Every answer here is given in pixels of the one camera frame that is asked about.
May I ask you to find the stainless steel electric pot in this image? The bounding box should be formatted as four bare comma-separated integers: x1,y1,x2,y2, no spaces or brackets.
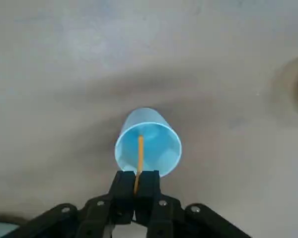
0,214,24,238

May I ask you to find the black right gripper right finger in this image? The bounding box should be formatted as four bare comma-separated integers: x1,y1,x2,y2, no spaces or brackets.
135,170,252,238

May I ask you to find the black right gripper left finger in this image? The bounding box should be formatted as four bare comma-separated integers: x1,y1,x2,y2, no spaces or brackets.
4,170,136,238

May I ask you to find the blue plastic cup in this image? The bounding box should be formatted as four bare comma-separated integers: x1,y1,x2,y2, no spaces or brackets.
114,107,183,178

